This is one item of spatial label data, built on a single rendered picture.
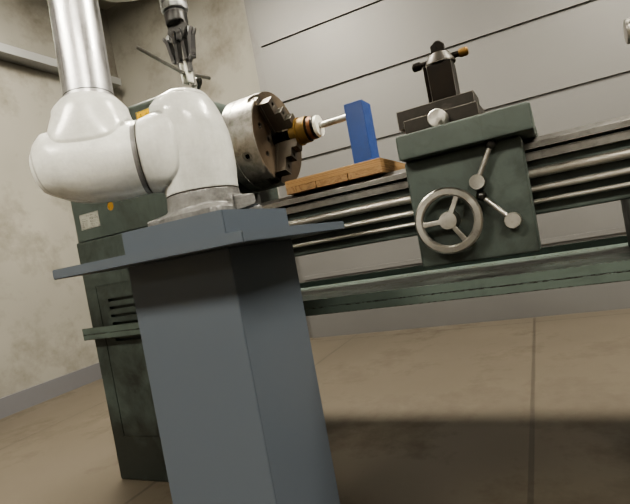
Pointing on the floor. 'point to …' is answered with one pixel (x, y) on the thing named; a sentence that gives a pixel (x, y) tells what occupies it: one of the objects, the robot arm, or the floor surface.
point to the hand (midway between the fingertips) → (186, 73)
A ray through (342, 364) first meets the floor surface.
